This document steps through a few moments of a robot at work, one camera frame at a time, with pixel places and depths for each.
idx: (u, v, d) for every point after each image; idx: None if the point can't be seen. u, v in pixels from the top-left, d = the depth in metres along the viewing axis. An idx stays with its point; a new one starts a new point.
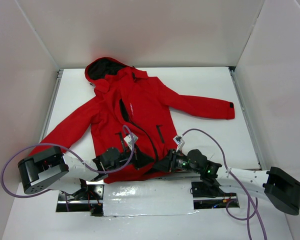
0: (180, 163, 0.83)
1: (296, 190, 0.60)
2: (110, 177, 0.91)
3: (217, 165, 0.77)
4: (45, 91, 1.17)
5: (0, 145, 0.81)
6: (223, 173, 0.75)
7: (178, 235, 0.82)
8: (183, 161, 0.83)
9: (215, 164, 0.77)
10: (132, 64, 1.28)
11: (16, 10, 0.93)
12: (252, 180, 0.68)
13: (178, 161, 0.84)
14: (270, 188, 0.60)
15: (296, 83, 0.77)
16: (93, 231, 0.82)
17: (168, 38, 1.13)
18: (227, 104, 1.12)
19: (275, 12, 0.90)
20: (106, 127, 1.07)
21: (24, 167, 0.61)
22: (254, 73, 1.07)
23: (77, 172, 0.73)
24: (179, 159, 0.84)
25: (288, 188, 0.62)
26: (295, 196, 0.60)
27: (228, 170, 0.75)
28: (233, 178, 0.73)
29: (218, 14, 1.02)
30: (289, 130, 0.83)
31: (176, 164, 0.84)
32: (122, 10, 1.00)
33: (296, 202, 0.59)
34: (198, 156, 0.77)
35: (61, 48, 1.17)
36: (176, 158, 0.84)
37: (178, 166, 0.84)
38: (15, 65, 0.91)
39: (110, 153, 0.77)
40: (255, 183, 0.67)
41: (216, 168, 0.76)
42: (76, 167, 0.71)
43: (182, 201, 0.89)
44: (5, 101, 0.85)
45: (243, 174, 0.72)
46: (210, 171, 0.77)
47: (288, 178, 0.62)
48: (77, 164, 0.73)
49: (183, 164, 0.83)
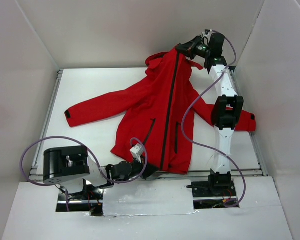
0: (200, 47, 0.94)
1: (230, 118, 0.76)
2: (118, 151, 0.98)
3: (224, 61, 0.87)
4: (44, 91, 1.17)
5: (0, 144, 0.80)
6: (218, 69, 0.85)
7: (178, 235, 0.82)
8: (203, 47, 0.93)
9: (224, 59, 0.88)
10: (132, 64, 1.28)
11: (16, 10, 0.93)
12: (223, 88, 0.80)
13: (198, 47, 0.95)
14: (222, 102, 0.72)
15: (296, 83, 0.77)
16: (92, 231, 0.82)
17: (168, 38, 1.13)
18: (248, 115, 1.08)
19: (276, 11, 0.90)
20: (140, 112, 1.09)
21: (49, 156, 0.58)
22: (255, 74, 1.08)
23: (92, 176, 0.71)
24: (199, 46, 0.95)
25: (230, 112, 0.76)
26: (225, 120, 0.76)
27: (223, 70, 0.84)
28: (219, 75, 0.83)
29: (217, 13, 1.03)
30: (288, 129, 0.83)
31: (195, 49, 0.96)
32: (122, 10, 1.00)
33: (220, 122, 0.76)
34: (219, 36, 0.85)
35: (61, 47, 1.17)
36: (197, 45, 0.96)
37: (197, 50, 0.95)
38: (15, 64, 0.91)
39: (122, 169, 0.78)
40: (223, 91, 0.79)
41: (221, 62, 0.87)
42: (94, 172, 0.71)
43: (182, 201, 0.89)
44: (5, 99, 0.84)
45: (226, 79, 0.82)
46: (217, 59, 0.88)
47: (238, 112, 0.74)
48: (92, 167, 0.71)
49: (202, 48, 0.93)
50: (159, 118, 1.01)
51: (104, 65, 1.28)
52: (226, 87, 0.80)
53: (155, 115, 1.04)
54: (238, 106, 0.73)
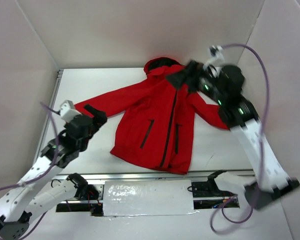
0: (201, 85, 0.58)
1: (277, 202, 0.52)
2: (117, 152, 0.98)
3: (252, 112, 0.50)
4: (44, 91, 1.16)
5: (0, 144, 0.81)
6: (252, 131, 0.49)
7: (177, 235, 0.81)
8: (207, 83, 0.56)
9: (247, 102, 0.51)
10: (133, 64, 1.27)
11: (15, 10, 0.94)
12: (270, 173, 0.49)
13: (201, 80, 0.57)
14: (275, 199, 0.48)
15: (296, 83, 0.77)
16: (93, 231, 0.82)
17: (168, 37, 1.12)
18: None
19: (276, 11, 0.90)
20: (139, 113, 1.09)
21: None
22: (255, 73, 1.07)
23: (26, 198, 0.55)
24: (204, 79, 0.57)
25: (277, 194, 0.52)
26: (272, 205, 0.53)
27: (258, 134, 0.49)
28: (258, 149, 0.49)
29: (217, 12, 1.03)
30: (289, 129, 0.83)
31: (197, 84, 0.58)
32: (122, 9, 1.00)
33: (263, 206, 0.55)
34: (232, 70, 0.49)
35: (61, 47, 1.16)
36: (201, 78, 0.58)
37: (200, 87, 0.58)
38: (15, 64, 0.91)
39: (82, 120, 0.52)
40: (272, 179, 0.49)
41: (248, 111, 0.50)
42: (17, 200, 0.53)
43: (182, 201, 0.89)
44: (5, 99, 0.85)
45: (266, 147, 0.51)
46: (239, 107, 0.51)
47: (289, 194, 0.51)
48: (16, 195, 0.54)
49: (205, 88, 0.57)
50: (160, 121, 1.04)
51: (104, 65, 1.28)
52: (272, 170, 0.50)
53: (154, 117, 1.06)
54: (291, 192, 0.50)
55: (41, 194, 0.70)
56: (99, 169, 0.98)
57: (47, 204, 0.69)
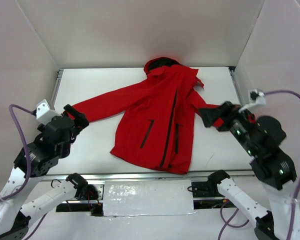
0: (233, 128, 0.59)
1: None
2: (117, 152, 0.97)
3: (289, 168, 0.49)
4: (44, 91, 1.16)
5: (0, 144, 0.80)
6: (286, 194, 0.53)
7: (178, 235, 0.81)
8: (238, 128, 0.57)
9: (286, 160, 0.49)
10: (133, 64, 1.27)
11: (16, 10, 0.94)
12: None
13: (234, 123, 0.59)
14: None
15: (296, 83, 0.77)
16: (92, 231, 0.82)
17: (169, 38, 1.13)
18: None
19: (276, 11, 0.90)
20: (139, 113, 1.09)
21: None
22: (255, 73, 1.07)
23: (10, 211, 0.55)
24: (237, 122, 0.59)
25: None
26: None
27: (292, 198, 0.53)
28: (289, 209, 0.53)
29: (217, 13, 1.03)
30: (289, 129, 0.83)
31: (231, 125, 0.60)
32: (122, 9, 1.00)
33: None
34: (269, 123, 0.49)
35: (61, 46, 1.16)
36: (233, 119, 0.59)
37: (232, 129, 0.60)
38: (15, 64, 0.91)
39: (61, 122, 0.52)
40: None
41: (286, 169, 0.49)
42: None
43: (182, 201, 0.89)
44: (5, 98, 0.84)
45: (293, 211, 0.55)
46: (278, 164, 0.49)
47: None
48: None
49: (237, 132, 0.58)
50: (160, 121, 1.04)
51: (104, 65, 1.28)
52: None
53: (155, 117, 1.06)
54: None
55: (41, 197, 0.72)
56: (99, 169, 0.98)
57: (47, 206, 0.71)
